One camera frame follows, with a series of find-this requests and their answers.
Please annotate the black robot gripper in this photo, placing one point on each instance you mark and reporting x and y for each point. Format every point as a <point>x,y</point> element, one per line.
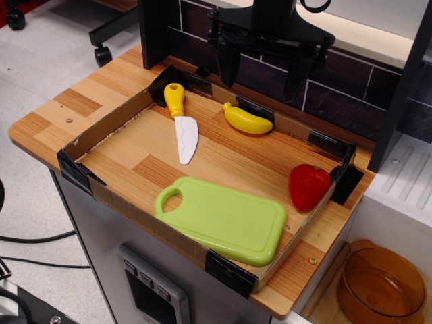
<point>273,29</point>

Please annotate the yellow handled white toy knife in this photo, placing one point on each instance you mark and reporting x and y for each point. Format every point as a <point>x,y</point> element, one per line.
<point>186,127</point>

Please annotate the green plastic cutting board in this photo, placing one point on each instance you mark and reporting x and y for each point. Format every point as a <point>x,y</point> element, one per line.
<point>235,224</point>

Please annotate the yellow toy banana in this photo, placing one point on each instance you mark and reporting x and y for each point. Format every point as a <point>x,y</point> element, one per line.
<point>245,121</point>

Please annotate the red toy strawberry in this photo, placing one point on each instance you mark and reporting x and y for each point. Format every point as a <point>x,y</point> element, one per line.
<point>308,185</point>

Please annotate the black rolling chair base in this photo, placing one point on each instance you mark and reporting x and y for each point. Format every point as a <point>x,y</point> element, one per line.
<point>127,16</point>

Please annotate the white toy sink drainboard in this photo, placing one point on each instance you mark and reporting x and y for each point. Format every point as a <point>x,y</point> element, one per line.
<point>403,182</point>

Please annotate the orange transparent plastic bowl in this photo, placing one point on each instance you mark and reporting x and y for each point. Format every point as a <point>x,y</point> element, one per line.
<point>379,286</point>

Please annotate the grey toy oven panel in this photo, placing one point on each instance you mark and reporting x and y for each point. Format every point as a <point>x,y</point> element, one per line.
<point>157,298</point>

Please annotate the black upright post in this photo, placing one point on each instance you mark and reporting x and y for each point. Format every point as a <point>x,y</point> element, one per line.
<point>155,18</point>

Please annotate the black right frame post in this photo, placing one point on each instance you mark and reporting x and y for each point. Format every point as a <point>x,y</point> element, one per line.
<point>406,93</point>

